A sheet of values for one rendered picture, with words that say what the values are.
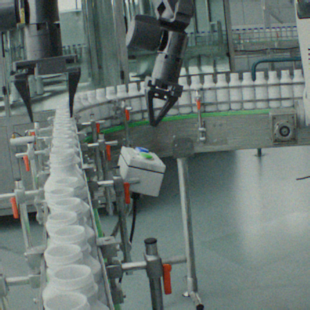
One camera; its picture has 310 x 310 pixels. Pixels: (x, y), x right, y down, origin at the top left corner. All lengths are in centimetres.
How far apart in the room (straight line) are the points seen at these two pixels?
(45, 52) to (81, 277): 45
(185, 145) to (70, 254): 201
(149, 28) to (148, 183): 32
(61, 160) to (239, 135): 174
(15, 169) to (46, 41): 346
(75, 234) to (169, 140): 196
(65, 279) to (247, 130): 209
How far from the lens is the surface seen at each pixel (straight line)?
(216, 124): 255
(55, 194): 80
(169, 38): 116
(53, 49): 86
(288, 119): 245
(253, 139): 256
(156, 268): 72
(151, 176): 117
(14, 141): 195
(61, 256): 55
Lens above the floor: 136
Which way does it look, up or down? 12 degrees down
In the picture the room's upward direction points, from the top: 6 degrees counter-clockwise
